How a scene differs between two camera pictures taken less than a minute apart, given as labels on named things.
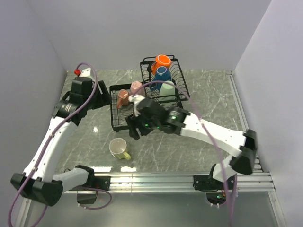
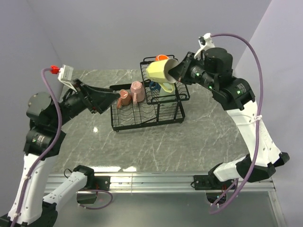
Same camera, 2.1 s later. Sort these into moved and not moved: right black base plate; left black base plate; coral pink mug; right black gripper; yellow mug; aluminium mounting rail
Moved: right black gripper; yellow mug
Not moved: coral pink mug; right black base plate; left black base plate; aluminium mounting rail
